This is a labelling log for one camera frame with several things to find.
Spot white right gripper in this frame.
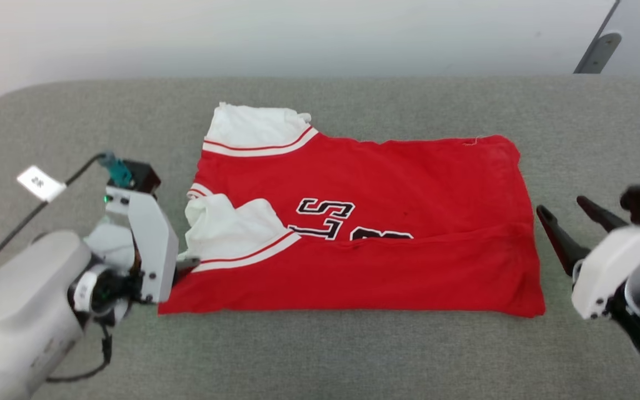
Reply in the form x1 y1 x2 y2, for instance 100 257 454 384
536 196 640 320

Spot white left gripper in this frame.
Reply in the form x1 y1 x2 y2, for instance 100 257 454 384
103 188 198 304

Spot red and white basketball jersey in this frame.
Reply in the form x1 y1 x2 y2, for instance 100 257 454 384
158 102 546 318

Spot short black looped cable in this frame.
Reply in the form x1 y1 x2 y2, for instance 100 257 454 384
47 322 113 384

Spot teal left cable connector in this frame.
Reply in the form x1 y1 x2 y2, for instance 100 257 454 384
98 152 133 188

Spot white paper cable label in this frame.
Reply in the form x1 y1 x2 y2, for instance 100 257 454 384
17 165 67 202

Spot grey metal post bracket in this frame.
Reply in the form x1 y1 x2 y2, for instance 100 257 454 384
581 32 622 74

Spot grey metal wall bracket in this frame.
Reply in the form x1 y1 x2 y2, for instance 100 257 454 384
574 0 622 74

